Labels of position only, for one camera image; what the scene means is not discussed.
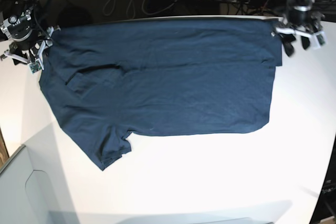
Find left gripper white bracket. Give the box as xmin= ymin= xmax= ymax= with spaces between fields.
xmin=270 ymin=7 xmax=328 ymax=57

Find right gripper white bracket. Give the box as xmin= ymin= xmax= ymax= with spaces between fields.
xmin=1 ymin=26 xmax=60 ymax=73

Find dark blue T-shirt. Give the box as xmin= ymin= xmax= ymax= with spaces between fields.
xmin=39 ymin=18 xmax=282 ymax=170

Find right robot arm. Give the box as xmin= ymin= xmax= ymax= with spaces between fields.
xmin=1 ymin=0 xmax=60 ymax=73

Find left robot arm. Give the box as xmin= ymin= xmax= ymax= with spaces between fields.
xmin=272 ymin=0 xmax=327 ymax=57

